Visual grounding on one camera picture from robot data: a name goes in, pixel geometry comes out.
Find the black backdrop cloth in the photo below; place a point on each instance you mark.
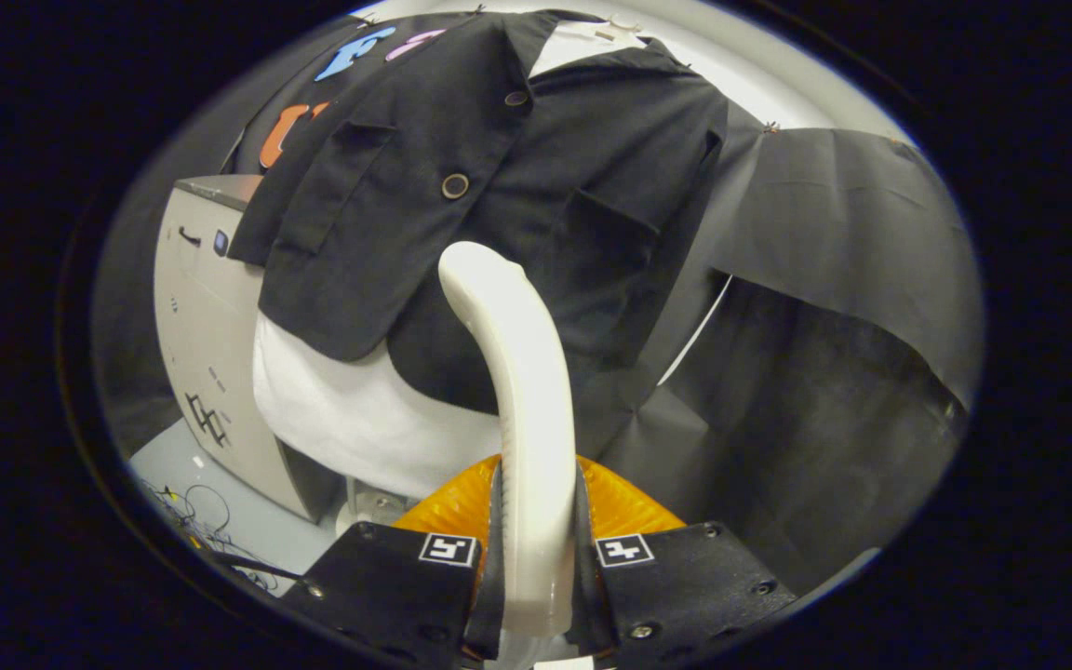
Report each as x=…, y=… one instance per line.
x=824, y=233

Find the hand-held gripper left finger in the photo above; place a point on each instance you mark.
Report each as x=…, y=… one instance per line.
x=491, y=596

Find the black suit jacket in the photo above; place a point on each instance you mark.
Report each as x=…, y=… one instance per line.
x=387, y=233

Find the white mannequin torso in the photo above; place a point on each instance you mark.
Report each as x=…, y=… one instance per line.
x=350, y=419

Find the metal mannequin stand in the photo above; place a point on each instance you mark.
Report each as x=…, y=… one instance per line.
x=368, y=507

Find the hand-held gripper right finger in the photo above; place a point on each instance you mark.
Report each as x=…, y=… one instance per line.
x=592, y=596

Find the grey cabinet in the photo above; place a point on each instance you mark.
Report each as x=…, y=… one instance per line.
x=206, y=326

